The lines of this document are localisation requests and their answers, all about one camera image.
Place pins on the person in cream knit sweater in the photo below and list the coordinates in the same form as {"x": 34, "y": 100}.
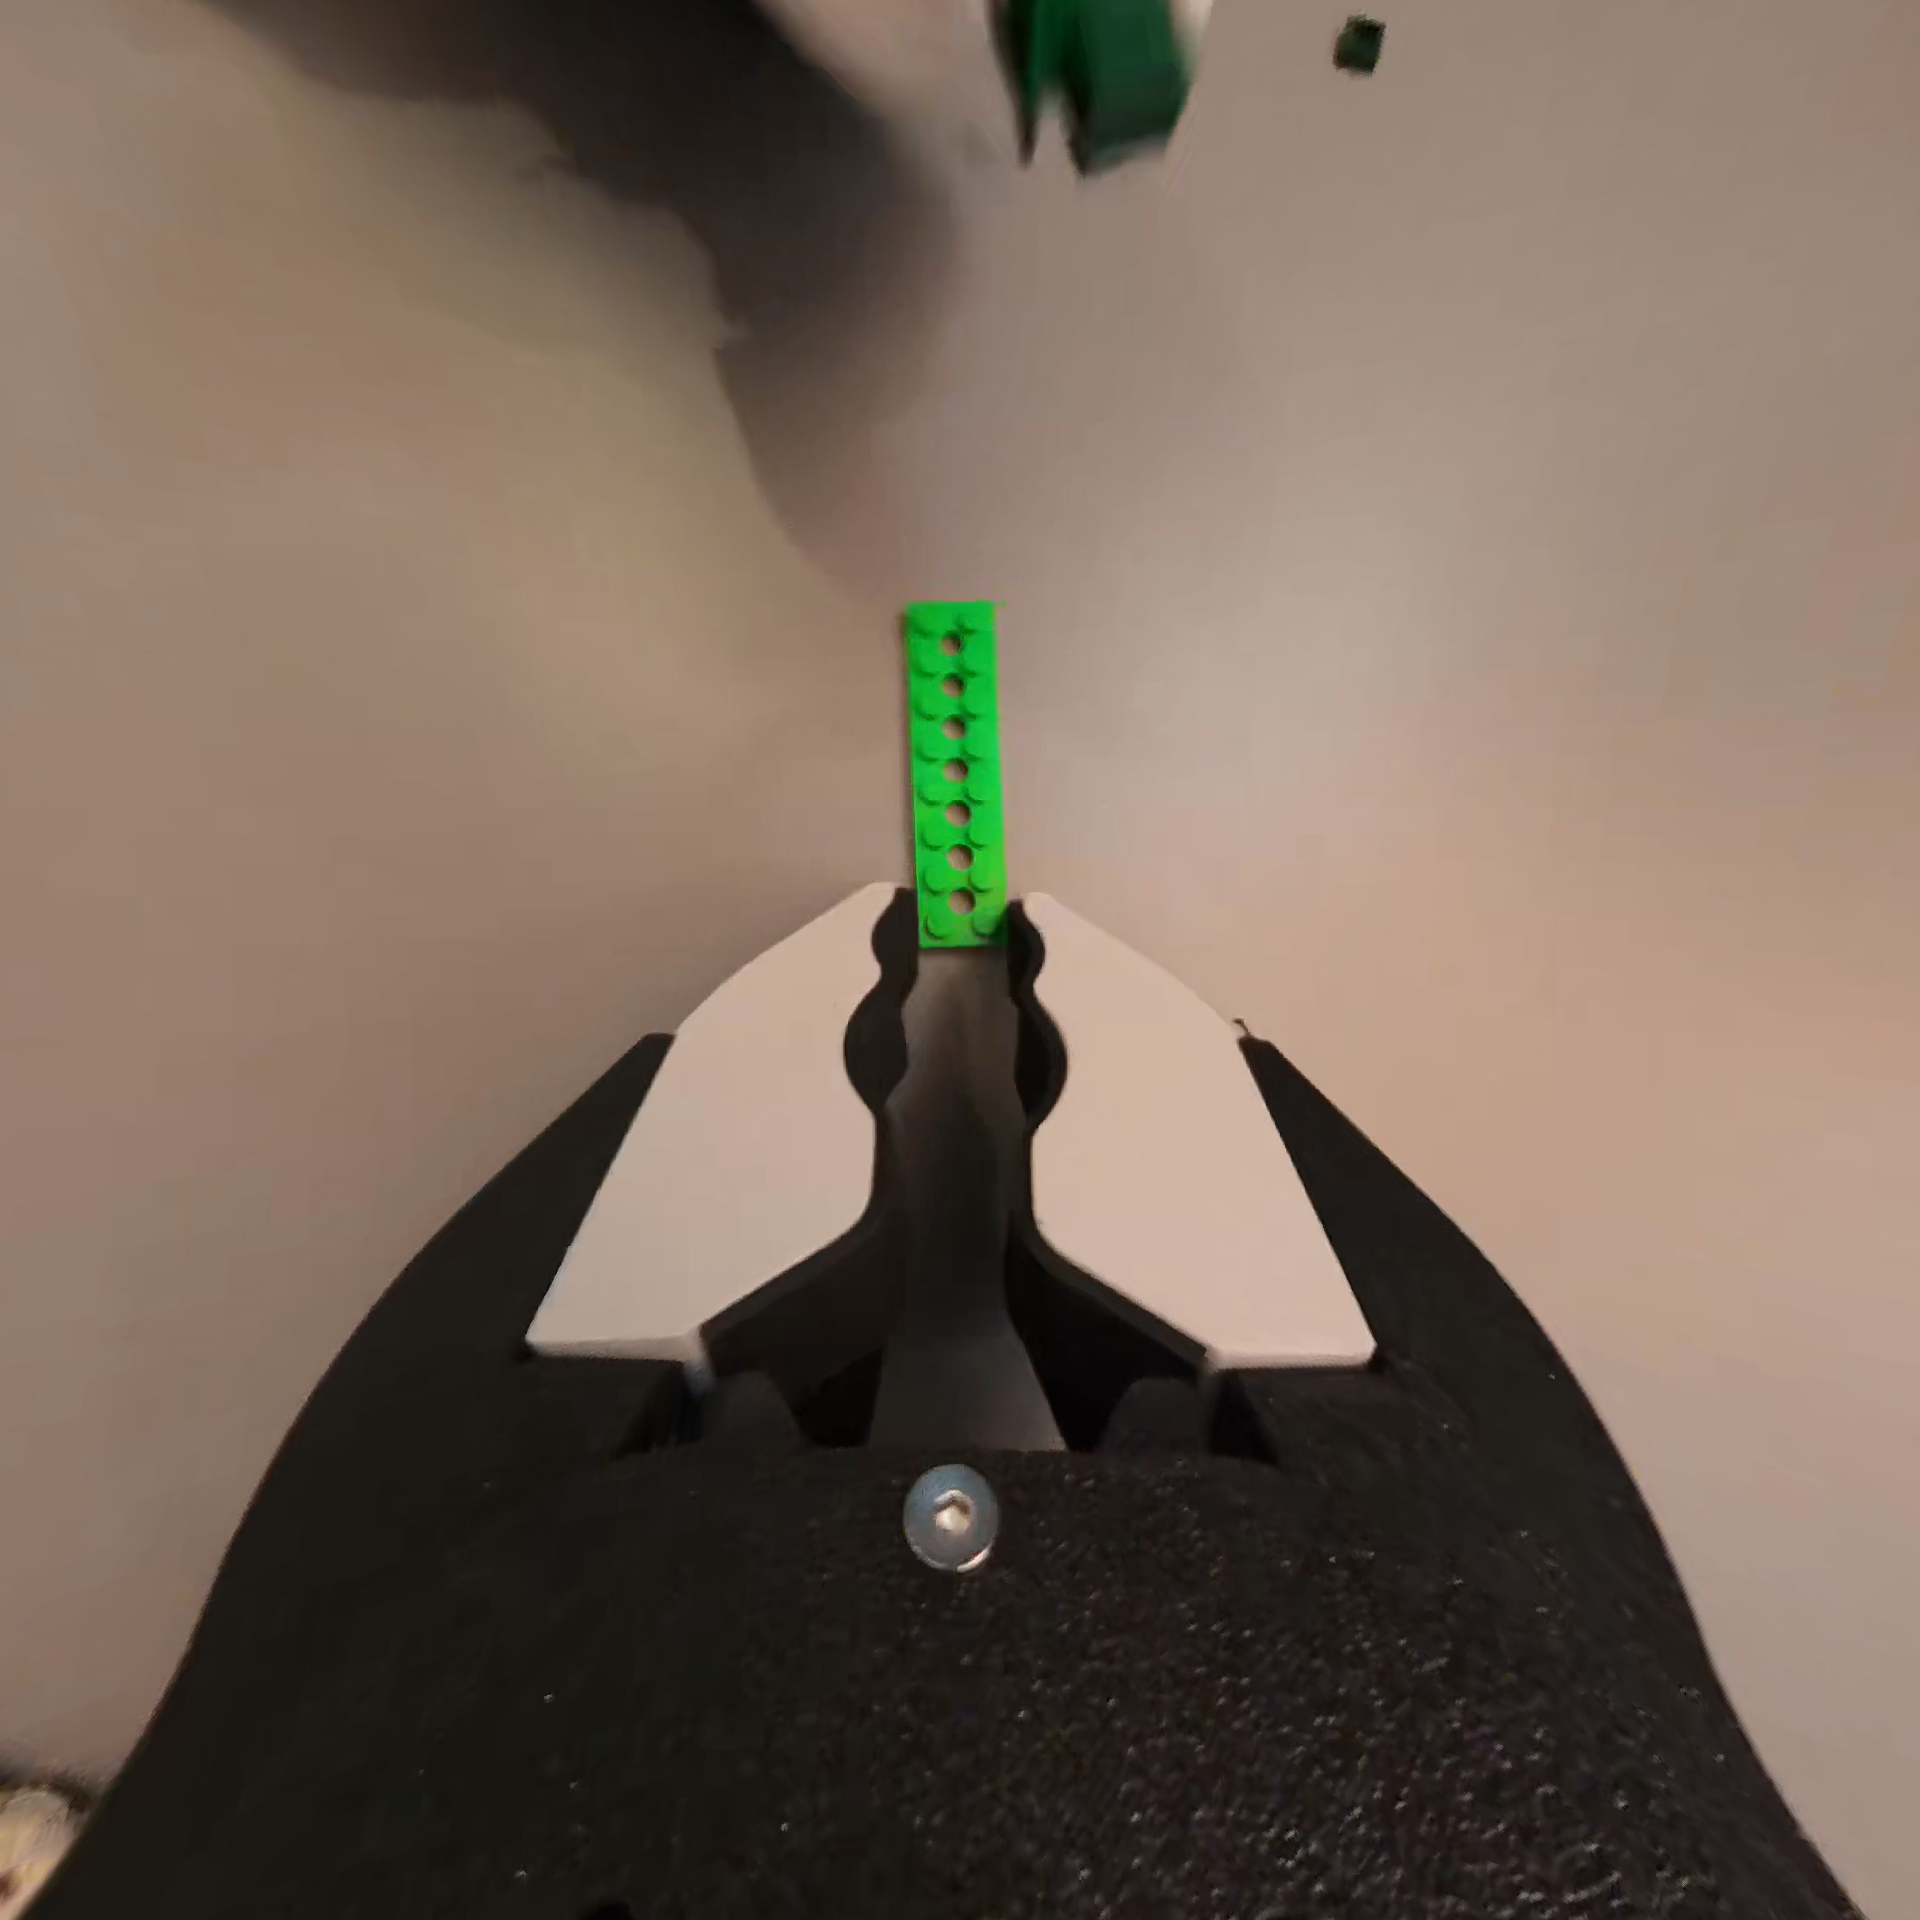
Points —
{"x": 37, "y": 1822}

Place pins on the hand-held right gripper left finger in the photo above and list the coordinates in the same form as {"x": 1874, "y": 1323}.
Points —
{"x": 721, "y": 1172}

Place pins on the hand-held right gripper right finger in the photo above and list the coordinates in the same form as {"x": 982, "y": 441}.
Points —
{"x": 1200, "y": 1186}

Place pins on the green holed lego plate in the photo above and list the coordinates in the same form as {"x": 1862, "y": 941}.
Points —
{"x": 979, "y": 781}

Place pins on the pile of loose lego pieces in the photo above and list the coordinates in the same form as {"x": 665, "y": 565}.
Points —
{"x": 1359, "y": 44}

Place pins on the green pixel-pattern lego assembly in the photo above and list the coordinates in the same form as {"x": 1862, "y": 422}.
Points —
{"x": 1103, "y": 77}

